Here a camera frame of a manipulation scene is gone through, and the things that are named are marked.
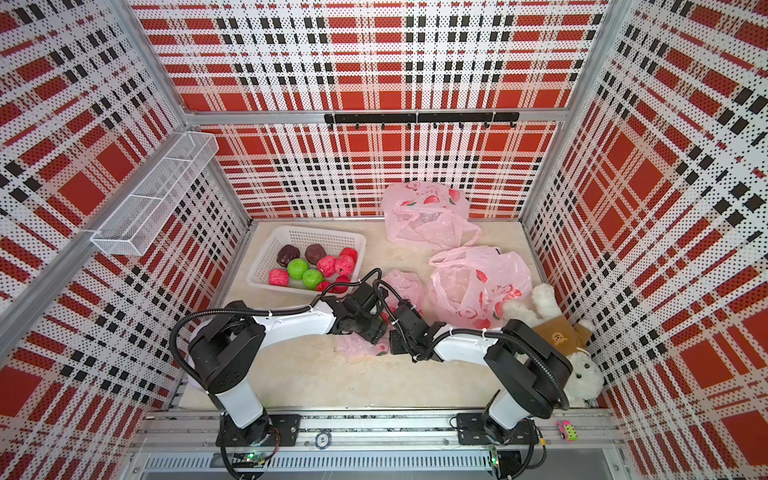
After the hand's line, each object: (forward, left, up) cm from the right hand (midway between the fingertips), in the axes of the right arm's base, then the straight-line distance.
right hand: (399, 340), depth 89 cm
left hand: (+5, +7, +1) cm, 8 cm away
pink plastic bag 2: (+13, -22, +10) cm, 27 cm away
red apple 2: (+16, +20, +4) cm, 25 cm away
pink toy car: (-24, -41, +2) cm, 47 cm away
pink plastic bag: (+12, 0, +12) cm, 17 cm away
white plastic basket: (+28, +34, +4) cm, 44 cm away
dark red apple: (+30, +30, +6) cm, 43 cm away
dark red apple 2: (+30, +41, +6) cm, 51 cm away
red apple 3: (+16, +25, +5) cm, 30 cm away
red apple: (+30, +17, +5) cm, 35 cm away
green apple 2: (+18, +29, +7) cm, 35 cm away
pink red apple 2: (+22, +18, +9) cm, 30 cm away
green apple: (+23, +35, +7) cm, 42 cm away
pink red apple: (+24, +24, +7) cm, 35 cm away
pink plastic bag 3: (+53, -12, 0) cm, 55 cm away
